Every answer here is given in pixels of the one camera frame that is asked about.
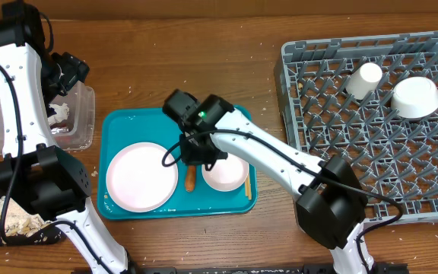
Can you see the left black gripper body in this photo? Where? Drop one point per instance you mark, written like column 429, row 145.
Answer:
column 60, row 73

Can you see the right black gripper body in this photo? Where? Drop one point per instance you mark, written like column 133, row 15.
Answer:
column 198, row 153

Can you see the white napkin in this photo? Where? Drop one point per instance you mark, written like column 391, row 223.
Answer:
column 61, row 113

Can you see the small white round plate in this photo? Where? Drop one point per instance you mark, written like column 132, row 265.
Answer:
column 226, row 174

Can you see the large white round plate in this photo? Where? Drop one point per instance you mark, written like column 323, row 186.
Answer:
column 137, row 181

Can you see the food scraps rice pile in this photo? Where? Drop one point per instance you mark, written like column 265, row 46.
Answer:
column 18, row 222

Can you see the white cup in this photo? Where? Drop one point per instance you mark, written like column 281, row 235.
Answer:
column 364, row 80

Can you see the white bowl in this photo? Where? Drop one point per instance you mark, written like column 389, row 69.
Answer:
column 415, row 98

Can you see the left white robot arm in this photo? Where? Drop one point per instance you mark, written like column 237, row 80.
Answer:
column 35, row 172

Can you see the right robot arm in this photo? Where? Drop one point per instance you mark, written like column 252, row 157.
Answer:
column 330, row 203

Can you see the clear plastic waste bin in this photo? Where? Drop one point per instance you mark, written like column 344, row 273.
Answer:
column 76, row 131

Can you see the grey dishwasher rack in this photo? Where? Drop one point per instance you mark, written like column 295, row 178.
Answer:
column 391, row 155

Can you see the orange carrot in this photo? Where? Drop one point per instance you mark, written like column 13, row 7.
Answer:
column 190, row 178

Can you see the wooden chopstick right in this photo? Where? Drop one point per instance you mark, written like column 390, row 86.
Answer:
column 250, row 193

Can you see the wooden chopstick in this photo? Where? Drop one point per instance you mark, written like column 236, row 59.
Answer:
column 246, row 184
column 250, row 193

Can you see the wooden chopstick left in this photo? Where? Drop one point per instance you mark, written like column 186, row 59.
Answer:
column 246, row 184

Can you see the teal plastic serving tray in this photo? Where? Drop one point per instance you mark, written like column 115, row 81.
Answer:
column 122, row 128

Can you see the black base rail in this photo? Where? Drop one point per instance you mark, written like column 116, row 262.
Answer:
column 321, row 268

